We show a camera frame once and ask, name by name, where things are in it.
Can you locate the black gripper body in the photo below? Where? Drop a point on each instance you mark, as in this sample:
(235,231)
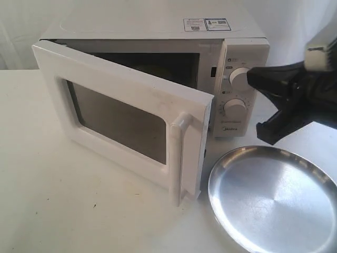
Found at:
(310,96)

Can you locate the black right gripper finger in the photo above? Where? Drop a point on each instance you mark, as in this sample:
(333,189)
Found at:
(276,124)

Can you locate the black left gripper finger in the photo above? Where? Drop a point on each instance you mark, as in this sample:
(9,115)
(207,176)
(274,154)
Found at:
(275,83)

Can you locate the white microwave door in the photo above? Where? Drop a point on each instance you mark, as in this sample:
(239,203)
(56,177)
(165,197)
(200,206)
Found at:
(141,110)

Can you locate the white microwave oven body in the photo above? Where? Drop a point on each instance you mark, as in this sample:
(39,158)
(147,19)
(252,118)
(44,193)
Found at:
(157,43)

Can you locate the upper white control knob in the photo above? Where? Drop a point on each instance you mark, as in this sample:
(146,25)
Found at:
(238,78)

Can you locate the white control knob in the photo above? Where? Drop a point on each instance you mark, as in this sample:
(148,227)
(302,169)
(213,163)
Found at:
(234,109)
(238,78)

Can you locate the lower white control knob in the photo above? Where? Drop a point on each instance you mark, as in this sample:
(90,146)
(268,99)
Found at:
(234,109)

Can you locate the white curtain backdrop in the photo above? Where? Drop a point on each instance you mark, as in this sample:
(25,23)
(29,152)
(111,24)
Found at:
(288,25)

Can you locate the round stainless steel plate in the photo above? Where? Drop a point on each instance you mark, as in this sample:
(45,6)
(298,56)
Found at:
(271,200)

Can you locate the blue white label sticker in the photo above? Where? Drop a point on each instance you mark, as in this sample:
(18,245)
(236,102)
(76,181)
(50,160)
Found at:
(206,24)

